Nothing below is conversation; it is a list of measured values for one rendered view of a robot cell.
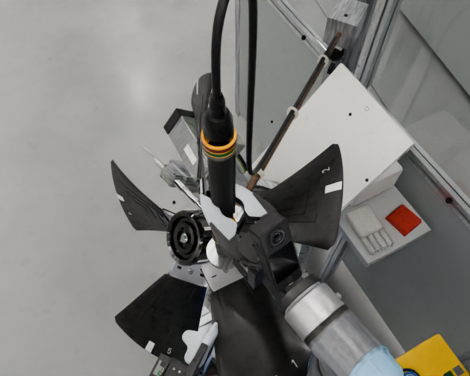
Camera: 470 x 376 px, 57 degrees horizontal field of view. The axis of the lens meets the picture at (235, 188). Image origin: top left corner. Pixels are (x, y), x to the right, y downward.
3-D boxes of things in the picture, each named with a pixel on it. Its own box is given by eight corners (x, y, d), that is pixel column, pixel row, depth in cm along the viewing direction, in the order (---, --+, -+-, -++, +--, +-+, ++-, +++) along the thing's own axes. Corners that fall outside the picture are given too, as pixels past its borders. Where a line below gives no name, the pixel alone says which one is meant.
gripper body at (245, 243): (228, 261, 68) (278, 323, 63) (227, 238, 61) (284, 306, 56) (265, 234, 71) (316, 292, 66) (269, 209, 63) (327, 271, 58)
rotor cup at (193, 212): (194, 228, 108) (151, 231, 99) (227, 191, 101) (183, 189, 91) (220, 278, 102) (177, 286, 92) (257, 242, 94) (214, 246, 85)
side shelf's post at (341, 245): (320, 281, 214) (363, 197, 143) (325, 289, 212) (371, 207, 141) (313, 285, 213) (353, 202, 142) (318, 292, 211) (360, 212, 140)
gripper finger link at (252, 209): (221, 196, 72) (249, 240, 68) (220, 177, 67) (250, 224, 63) (237, 188, 73) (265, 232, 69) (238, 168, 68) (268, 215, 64)
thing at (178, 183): (213, 221, 108) (145, 151, 128) (217, 214, 107) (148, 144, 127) (207, 221, 106) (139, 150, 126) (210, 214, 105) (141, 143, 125)
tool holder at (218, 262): (221, 221, 87) (220, 198, 78) (254, 236, 85) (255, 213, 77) (199, 259, 83) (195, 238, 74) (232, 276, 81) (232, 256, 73)
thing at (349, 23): (336, 19, 111) (343, -11, 104) (362, 27, 110) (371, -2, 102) (321, 44, 106) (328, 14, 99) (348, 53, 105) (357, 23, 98)
